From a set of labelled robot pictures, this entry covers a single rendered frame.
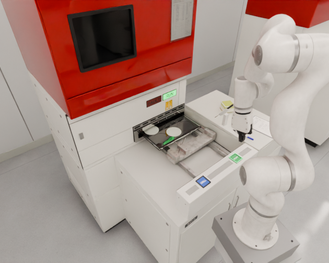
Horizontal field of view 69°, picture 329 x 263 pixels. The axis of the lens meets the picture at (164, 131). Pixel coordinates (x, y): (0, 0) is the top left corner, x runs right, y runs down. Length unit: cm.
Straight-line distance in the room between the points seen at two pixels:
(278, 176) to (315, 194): 194
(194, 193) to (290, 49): 76
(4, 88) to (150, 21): 184
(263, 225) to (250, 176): 28
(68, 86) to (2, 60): 158
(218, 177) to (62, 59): 91
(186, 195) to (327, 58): 78
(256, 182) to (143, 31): 86
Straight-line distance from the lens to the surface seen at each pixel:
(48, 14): 105
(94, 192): 170
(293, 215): 251
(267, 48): 69
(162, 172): 144
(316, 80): 76
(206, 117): 164
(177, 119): 170
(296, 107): 75
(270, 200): 94
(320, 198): 277
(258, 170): 82
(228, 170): 131
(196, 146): 152
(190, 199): 116
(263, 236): 113
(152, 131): 160
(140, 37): 125
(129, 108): 143
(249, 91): 113
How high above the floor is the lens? 191
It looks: 39 degrees down
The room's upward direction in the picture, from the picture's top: straight up
